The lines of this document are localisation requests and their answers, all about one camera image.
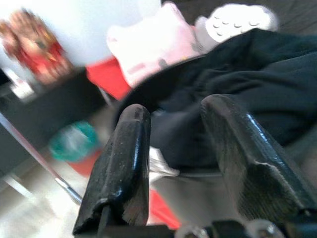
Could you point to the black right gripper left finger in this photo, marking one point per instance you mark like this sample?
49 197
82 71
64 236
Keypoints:
119 161

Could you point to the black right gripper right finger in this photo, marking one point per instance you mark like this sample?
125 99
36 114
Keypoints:
247 148

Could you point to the black printed t-shirt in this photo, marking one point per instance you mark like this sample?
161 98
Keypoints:
247 74

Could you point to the red bin with green bag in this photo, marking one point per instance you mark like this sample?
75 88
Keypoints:
74 146

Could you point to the red cushion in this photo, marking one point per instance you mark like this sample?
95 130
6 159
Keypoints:
109 77

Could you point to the black TV console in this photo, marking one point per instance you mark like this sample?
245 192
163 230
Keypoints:
49 104

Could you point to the white pink plush cushion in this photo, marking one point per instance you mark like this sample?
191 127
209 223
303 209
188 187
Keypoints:
148 42

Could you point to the white studded object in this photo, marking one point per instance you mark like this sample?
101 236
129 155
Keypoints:
235 22

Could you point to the red seated figurine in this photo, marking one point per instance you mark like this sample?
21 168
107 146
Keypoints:
32 49

